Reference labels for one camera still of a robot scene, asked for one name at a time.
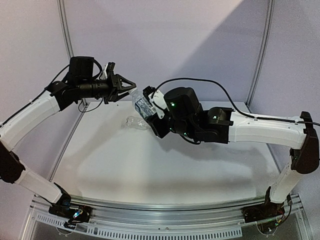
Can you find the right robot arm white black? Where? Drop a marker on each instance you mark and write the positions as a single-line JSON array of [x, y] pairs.
[[180, 112]]

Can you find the crushed clear bottle red label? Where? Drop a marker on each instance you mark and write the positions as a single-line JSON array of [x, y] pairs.
[[137, 123]]

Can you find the aluminium wall post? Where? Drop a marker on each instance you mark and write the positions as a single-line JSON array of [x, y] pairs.
[[61, 6], [261, 53]]

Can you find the left aluminium wall post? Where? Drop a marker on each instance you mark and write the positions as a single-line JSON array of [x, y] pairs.
[[61, 6]]

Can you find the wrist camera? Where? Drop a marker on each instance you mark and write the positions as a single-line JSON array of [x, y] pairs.
[[156, 101], [107, 71]]

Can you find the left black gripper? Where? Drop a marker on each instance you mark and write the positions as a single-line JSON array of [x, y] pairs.
[[116, 87]]

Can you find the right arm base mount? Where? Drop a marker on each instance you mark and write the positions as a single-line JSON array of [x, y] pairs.
[[268, 215]]

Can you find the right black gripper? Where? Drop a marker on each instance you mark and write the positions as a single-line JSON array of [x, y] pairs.
[[159, 131]]

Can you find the aluminium front rail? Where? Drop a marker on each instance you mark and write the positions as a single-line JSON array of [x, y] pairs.
[[136, 221]]

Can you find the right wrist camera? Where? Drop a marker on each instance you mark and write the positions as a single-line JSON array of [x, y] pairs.
[[156, 101]]

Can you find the clear labelled water bottle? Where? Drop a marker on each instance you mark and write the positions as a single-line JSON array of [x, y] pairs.
[[141, 104]]

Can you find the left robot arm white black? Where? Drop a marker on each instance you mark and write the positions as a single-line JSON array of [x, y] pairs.
[[85, 78]]

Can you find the right aluminium wall post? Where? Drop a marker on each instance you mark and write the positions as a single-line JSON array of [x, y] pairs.
[[261, 53]]

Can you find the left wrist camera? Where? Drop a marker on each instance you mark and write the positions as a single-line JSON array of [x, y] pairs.
[[107, 71]]

